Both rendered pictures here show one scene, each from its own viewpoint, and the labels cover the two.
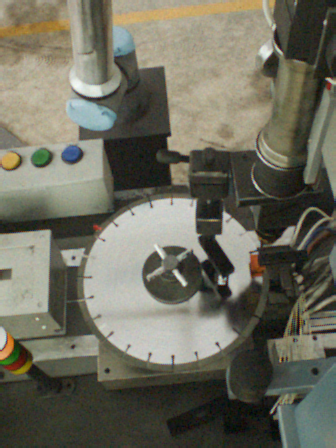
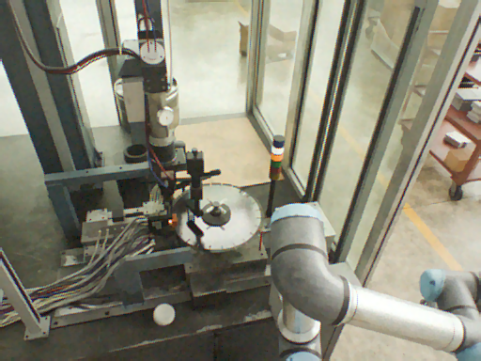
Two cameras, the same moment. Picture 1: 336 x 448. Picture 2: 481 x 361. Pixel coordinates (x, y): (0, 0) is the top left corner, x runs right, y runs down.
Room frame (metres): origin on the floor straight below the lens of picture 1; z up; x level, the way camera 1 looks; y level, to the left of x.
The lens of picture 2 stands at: (1.33, -0.21, 1.95)
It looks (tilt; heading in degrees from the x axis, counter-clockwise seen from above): 41 degrees down; 162
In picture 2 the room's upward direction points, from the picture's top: 3 degrees clockwise
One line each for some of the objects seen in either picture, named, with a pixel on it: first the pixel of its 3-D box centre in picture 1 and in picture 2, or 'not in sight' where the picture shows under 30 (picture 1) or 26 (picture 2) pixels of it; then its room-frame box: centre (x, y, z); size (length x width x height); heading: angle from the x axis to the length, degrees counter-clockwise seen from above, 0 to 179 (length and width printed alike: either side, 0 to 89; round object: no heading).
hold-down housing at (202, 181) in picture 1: (209, 193); (195, 174); (0.40, -0.06, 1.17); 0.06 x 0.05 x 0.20; 79
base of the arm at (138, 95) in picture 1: (120, 89); not in sight; (1.00, 0.10, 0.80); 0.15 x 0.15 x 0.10
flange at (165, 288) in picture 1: (171, 271); (216, 211); (0.38, 0.01, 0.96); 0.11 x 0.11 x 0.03
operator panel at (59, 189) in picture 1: (50, 182); (313, 294); (0.71, 0.28, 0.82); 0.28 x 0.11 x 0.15; 88
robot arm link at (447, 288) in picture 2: not in sight; (450, 292); (1.00, 0.42, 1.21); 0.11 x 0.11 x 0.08; 70
